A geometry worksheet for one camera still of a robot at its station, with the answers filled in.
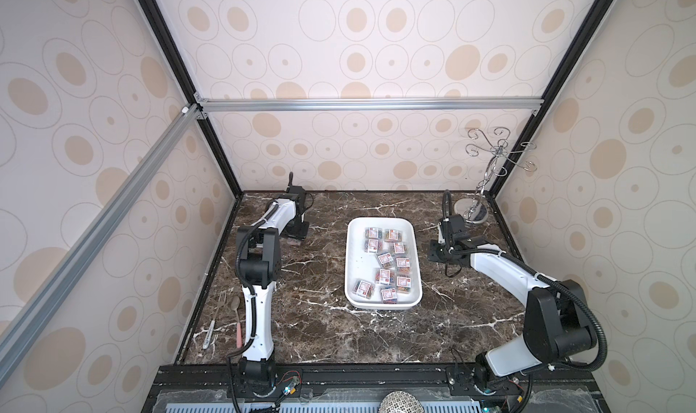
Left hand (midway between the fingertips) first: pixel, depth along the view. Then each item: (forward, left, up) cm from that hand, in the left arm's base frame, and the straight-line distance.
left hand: (301, 232), depth 103 cm
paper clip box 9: (-21, -37, 0) cm, 42 cm away
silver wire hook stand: (+12, -69, +1) cm, 70 cm away
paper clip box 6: (-13, -38, 0) cm, 40 cm away
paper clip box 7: (-22, -23, -1) cm, 32 cm away
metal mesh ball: (-53, -32, 0) cm, 62 cm away
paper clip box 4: (-6, -37, -1) cm, 38 cm away
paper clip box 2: (-1, -35, -1) cm, 35 cm away
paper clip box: (0, -28, 0) cm, 28 cm away
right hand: (-11, -50, +5) cm, 52 cm away
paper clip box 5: (-12, -31, +1) cm, 33 cm away
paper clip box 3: (-5, -27, 0) cm, 28 cm away
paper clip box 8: (-18, -31, 0) cm, 35 cm away
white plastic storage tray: (-13, -23, -3) cm, 26 cm away
